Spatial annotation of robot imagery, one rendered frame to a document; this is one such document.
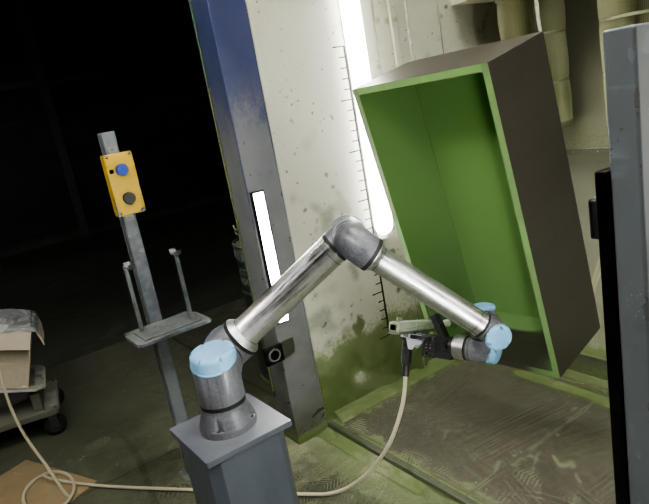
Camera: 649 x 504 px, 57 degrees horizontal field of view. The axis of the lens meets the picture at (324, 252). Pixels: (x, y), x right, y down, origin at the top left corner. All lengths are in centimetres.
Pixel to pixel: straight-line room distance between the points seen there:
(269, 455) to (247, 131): 139
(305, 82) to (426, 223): 86
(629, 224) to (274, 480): 144
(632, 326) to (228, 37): 209
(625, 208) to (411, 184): 164
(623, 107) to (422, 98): 170
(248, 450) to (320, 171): 144
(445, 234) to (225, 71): 119
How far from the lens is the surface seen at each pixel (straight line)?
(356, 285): 310
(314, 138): 290
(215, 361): 193
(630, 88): 99
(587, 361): 334
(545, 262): 228
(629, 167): 101
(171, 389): 294
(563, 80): 346
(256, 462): 203
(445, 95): 256
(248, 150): 272
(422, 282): 194
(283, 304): 205
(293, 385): 300
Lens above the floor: 162
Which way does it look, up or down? 14 degrees down
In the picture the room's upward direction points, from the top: 10 degrees counter-clockwise
